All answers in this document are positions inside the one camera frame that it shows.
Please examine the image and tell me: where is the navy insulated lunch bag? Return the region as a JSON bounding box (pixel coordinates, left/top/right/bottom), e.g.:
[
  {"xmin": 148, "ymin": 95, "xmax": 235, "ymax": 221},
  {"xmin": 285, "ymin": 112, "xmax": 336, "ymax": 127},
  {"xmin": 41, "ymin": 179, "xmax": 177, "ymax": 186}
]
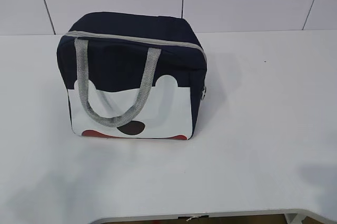
[{"xmin": 56, "ymin": 12, "xmax": 207, "ymax": 140}]

